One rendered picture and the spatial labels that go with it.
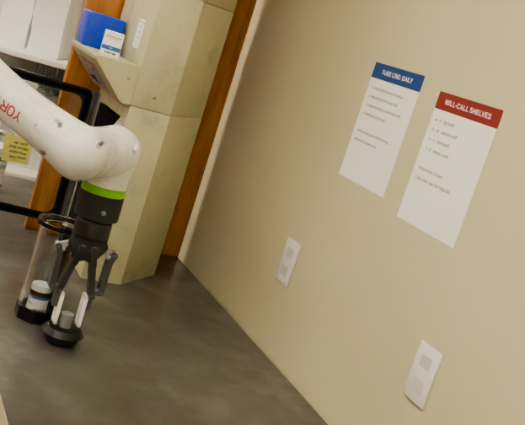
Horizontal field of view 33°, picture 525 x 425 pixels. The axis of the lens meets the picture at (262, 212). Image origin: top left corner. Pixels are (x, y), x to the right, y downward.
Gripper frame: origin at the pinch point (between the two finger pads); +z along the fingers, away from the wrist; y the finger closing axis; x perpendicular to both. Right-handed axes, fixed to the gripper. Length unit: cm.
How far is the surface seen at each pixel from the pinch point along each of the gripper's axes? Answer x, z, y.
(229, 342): -14.3, 7.6, -45.5
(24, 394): 26.5, 7.5, 11.4
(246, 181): -57, -25, -56
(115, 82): -44, -44, -8
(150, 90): -44, -45, -17
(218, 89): -81, -47, -50
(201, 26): -46, -64, -26
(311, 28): -47, -72, -56
